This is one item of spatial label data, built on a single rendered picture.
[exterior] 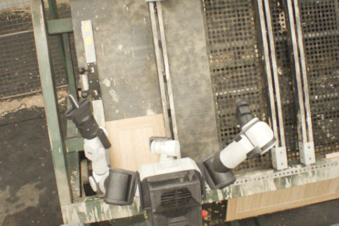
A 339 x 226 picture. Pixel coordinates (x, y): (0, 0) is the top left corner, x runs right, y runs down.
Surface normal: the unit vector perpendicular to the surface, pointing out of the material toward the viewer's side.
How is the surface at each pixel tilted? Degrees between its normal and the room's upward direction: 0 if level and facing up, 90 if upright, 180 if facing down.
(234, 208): 90
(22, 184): 0
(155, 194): 67
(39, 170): 0
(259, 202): 90
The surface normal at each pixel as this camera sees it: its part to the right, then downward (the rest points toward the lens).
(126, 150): 0.14, 0.05
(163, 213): 0.18, 0.48
